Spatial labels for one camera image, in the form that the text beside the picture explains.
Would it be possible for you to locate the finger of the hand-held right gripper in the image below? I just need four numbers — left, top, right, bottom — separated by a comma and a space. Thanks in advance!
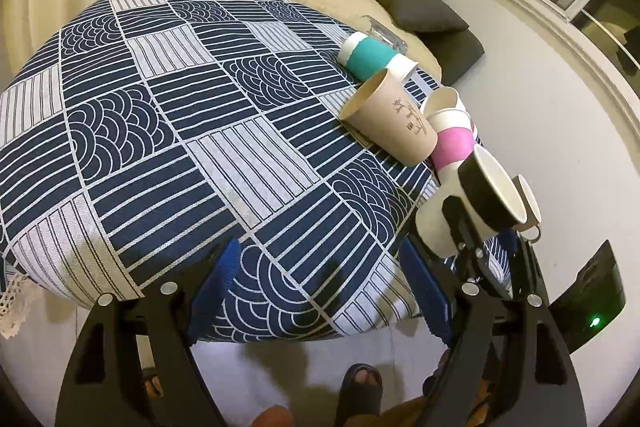
501, 229, 547, 304
441, 195, 512, 301

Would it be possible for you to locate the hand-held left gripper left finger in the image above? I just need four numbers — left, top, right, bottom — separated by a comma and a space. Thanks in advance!
55, 238, 244, 427

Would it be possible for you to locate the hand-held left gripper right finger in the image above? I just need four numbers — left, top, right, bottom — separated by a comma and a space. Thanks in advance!
399, 238, 587, 427

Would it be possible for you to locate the white cup with black band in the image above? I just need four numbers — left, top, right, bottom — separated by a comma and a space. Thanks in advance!
415, 146, 530, 259

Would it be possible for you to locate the white cup with pink band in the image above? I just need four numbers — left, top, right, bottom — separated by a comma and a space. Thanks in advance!
427, 108, 477, 185

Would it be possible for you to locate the beige printed paper cup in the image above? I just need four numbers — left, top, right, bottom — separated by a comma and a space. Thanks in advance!
339, 67, 439, 168

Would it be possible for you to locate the plain white cup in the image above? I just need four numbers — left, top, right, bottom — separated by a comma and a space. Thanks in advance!
419, 86, 462, 115

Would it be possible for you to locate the white cup with teal band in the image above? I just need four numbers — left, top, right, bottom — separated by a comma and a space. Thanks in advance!
337, 31, 419, 84

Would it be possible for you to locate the clear glass cup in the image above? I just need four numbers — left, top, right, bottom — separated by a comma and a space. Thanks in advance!
359, 14, 409, 54

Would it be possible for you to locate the person's left foot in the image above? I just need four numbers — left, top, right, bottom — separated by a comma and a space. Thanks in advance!
141, 366, 167, 402

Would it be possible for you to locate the person's foot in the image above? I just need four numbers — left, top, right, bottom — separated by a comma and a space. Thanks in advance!
334, 362, 386, 427
141, 366, 167, 402

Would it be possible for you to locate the person's right foot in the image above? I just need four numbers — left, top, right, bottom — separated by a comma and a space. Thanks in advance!
334, 362, 386, 427

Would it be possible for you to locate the person's leg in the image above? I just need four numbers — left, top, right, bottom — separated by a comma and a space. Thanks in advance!
249, 404, 297, 427

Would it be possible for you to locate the blue patterned tablecloth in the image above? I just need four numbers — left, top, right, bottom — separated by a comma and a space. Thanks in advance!
0, 0, 516, 344

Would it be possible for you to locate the white baseboard trim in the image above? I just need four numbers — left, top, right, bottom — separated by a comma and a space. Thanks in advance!
449, 0, 640, 190

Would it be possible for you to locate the small dark grey pillow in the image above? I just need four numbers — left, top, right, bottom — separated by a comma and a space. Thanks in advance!
374, 0, 472, 34

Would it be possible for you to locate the beige cup with handle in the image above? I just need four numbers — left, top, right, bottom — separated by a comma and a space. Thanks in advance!
512, 174, 544, 244

